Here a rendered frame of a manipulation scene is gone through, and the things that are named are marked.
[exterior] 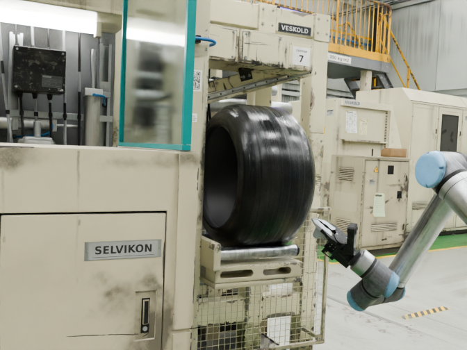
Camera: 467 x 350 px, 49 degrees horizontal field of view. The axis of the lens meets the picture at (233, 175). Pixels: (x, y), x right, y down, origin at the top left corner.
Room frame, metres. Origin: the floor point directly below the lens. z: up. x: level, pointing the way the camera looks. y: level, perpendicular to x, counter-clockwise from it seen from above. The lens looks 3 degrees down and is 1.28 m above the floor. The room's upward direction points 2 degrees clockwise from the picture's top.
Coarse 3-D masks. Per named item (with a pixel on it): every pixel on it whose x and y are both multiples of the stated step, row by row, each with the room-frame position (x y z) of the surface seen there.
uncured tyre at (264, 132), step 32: (224, 128) 2.17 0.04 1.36; (256, 128) 1.80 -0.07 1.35; (288, 128) 1.86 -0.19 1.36; (224, 160) 2.26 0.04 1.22; (256, 160) 1.75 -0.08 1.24; (288, 160) 1.79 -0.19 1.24; (224, 192) 2.25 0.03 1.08; (256, 192) 1.74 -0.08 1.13; (288, 192) 1.78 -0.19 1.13; (224, 224) 1.87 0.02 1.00; (256, 224) 1.78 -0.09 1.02; (288, 224) 1.83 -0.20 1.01
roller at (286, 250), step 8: (224, 248) 1.82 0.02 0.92; (232, 248) 1.83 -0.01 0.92; (240, 248) 1.84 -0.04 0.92; (248, 248) 1.86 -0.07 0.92; (256, 248) 1.87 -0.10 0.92; (264, 248) 1.88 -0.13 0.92; (272, 248) 1.90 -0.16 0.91; (280, 248) 1.91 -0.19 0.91; (288, 248) 1.92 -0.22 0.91; (296, 248) 1.94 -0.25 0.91; (224, 256) 1.80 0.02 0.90; (232, 256) 1.82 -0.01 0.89; (240, 256) 1.83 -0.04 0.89; (248, 256) 1.85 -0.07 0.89; (256, 256) 1.87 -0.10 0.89; (264, 256) 1.88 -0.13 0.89; (272, 256) 1.90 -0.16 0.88; (280, 256) 1.92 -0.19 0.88
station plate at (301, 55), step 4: (296, 48) 2.31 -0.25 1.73; (300, 48) 2.32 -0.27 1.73; (304, 48) 2.33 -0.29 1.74; (308, 48) 2.34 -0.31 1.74; (296, 52) 2.31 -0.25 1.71; (300, 52) 2.32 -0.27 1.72; (304, 52) 2.33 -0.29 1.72; (308, 52) 2.34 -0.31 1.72; (296, 56) 2.31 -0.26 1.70; (300, 56) 2.32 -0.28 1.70; (304, 56) 2.33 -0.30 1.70; (308, 56) 2.34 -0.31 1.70; (296, 60) 2.31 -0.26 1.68; (300, 60) 2.32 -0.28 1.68; (304, 60) 2.33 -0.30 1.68; (308, 60) 2.34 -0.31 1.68; (296, 64) 2.31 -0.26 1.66; (300, 64) 2.32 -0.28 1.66; (304, 64) 2.33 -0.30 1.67; (308, 64) 2.34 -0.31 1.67
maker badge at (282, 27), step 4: (280, 24) 2.63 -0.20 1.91; (284, 24) 2.65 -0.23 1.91; (288, 24) 2.66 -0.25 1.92; (292, 24) 2.67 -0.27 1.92; (280, 28) 2.64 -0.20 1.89; (284, 28) 2.65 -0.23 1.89; (288, 28) 2.66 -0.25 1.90; (292, 28) 2.67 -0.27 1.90; (296, 28) 2.68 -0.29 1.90; (300, 28) 2.69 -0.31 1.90; (304, 28) 2.70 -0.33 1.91; (308, 28) 2.71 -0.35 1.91; (284, 32) 2.65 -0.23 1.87; (288, 32) 2.66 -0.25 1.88; (292, 32) 2.67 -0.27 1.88; (296, 32) 2.68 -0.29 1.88; (300, 32) 2.69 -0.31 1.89; (304, 32) 2.70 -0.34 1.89; (308, 32) 2.71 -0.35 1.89
